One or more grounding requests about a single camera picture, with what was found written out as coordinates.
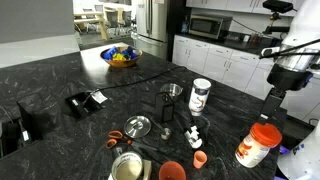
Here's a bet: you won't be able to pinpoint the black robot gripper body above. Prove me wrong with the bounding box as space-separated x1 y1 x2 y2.
257 87 286 130

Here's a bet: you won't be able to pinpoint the orange and white bottle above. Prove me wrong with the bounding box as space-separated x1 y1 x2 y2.
235 123 282 168

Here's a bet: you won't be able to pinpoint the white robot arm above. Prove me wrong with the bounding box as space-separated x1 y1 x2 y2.
258 0 320 125

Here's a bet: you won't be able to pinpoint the white brown-labelled creamer bottle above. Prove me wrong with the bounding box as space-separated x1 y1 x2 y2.
189 78 211 116

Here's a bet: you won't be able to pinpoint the counter power outlet box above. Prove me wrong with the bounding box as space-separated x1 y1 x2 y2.
65 90 107 119

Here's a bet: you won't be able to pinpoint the white base cabinets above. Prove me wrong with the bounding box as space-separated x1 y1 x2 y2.
172 35 320 122

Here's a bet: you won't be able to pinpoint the black and white brush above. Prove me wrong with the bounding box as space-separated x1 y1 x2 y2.
176 113 203 149

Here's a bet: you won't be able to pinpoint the small orange cup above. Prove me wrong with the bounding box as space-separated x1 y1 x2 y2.
193 150 207 169

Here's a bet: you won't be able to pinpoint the clear glass cup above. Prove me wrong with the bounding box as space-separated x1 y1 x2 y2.
160 83 183 100

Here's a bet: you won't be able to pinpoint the metal measuring cup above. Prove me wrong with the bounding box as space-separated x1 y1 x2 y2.
152 119 171 140

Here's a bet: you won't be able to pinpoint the stainless steel microwave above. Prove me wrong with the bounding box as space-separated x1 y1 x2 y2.
189 14 233 39

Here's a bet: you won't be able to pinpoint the orange bowl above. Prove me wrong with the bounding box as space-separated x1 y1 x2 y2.
158 161 186 180

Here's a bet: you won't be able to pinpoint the round metal lid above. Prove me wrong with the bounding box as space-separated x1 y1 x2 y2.
124 115 152 138

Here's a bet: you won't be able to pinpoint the wooden bowl with toys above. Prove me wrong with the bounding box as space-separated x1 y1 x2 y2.
100 46 143 68

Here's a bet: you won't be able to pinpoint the wooden dining table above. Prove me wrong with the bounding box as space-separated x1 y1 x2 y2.
74 11 108 40

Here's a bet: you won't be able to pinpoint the black box at left edge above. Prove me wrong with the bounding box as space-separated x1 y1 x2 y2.
0 121 32 158

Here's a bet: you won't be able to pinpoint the black camera on stand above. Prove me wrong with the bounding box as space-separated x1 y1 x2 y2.
262 0 294 34

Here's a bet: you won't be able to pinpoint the black power cable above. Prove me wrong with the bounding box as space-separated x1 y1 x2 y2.
83 65 188 105

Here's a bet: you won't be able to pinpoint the orange handled scissors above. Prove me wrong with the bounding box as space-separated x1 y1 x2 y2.
105 130 156 151

